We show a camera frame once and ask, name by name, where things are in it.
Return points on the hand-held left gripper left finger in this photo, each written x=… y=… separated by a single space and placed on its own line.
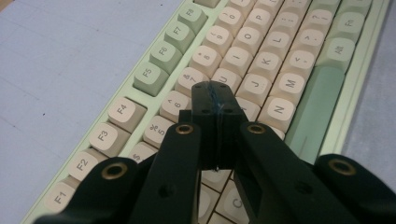
x=204 y=124

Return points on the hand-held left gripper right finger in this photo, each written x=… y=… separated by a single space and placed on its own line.
x=230 y=124

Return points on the green and cream keyboard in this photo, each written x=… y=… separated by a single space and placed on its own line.
x=249 y=62

